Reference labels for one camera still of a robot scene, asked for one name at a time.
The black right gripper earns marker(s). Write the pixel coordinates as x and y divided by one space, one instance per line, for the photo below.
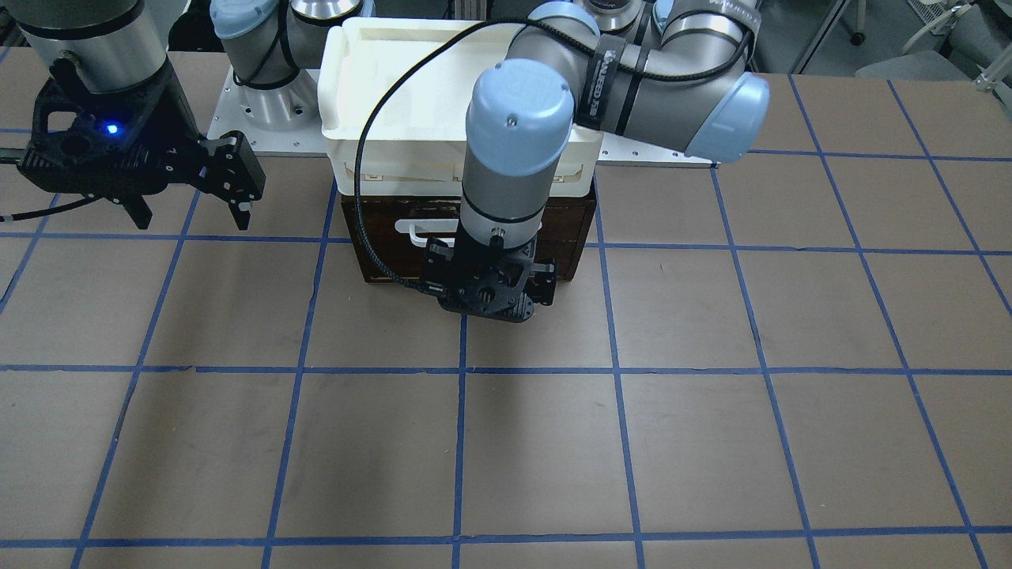
168 126

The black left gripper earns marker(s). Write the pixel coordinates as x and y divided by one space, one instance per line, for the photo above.
432 265

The wooden drawer with white handle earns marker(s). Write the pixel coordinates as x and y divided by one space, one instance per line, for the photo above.
398 227

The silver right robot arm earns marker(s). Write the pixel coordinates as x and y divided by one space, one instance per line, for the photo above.
116 45

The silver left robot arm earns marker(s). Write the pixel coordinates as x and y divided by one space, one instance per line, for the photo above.
692 94

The white plastic tray box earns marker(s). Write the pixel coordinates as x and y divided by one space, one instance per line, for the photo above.
369 40

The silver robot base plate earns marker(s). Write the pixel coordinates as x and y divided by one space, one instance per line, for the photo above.
424 121

